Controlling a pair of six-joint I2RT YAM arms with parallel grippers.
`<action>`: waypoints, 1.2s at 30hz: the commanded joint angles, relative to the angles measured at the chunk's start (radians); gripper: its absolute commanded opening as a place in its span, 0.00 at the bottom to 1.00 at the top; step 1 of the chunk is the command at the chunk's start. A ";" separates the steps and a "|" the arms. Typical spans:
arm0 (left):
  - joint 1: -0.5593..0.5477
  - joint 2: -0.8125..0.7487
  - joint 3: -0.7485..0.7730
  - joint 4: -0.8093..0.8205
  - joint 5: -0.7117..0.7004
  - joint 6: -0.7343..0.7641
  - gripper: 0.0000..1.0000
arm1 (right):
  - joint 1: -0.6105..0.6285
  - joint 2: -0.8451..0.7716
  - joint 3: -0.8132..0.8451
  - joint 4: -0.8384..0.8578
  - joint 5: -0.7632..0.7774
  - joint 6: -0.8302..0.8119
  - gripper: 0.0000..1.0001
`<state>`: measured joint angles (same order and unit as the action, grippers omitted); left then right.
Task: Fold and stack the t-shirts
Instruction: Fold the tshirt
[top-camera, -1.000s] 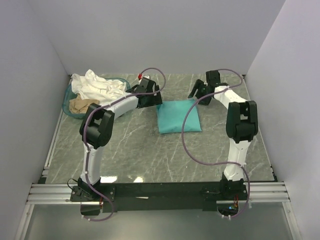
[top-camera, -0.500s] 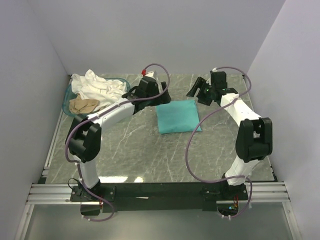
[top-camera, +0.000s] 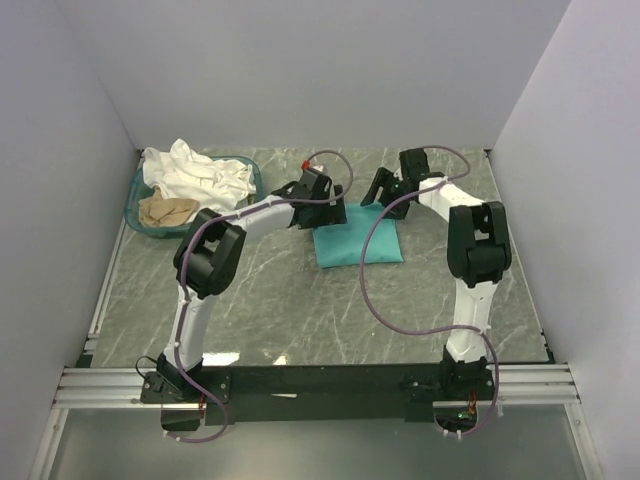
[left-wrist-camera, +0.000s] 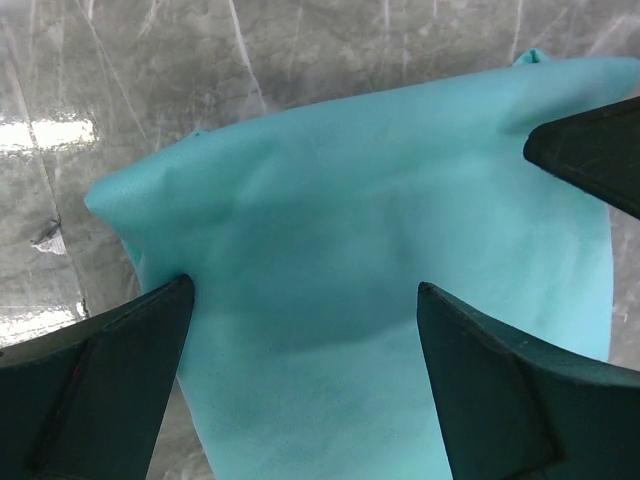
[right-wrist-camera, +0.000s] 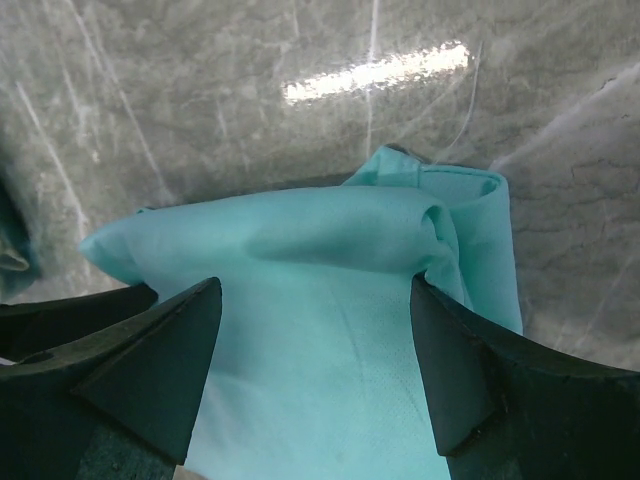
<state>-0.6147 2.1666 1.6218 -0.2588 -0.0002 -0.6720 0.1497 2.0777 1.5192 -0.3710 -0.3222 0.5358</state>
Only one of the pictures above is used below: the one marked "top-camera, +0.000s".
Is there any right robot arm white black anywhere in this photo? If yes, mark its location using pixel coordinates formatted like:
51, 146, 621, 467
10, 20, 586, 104
361, 148, 512, 399

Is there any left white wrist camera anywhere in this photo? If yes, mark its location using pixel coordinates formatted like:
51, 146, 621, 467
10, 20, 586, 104
301, 160, 328, 175

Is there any aluminium frame rail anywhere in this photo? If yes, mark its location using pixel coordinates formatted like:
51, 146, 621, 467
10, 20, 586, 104
29, 219, 601, 480

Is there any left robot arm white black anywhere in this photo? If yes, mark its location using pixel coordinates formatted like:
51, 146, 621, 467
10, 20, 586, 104
156, 167, 347, 402

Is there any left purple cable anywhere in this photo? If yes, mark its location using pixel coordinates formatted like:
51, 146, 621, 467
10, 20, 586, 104
164, 149, 355, 444

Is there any teal t shirt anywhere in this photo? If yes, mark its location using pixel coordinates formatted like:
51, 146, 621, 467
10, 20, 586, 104
313, 203, 404, 269

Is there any teal plastic basket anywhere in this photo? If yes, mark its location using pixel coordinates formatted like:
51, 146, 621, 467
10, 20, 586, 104
124, 155, 266, 239

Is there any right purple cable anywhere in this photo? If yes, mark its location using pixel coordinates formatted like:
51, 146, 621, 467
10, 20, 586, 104
359, 144, 502, 439

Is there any beige t shirt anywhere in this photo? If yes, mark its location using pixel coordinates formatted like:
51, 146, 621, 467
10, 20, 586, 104
138, 196, 200, 228

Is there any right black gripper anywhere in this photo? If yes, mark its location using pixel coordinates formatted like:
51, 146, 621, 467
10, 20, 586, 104
361, 167, 412, 221

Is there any white t shirt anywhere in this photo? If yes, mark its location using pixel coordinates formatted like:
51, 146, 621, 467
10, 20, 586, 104
142, 139, 256, 222

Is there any purple cable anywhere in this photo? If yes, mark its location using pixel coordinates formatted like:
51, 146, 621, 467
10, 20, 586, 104
164, 149, 355, 444
359, 144, 502, 439

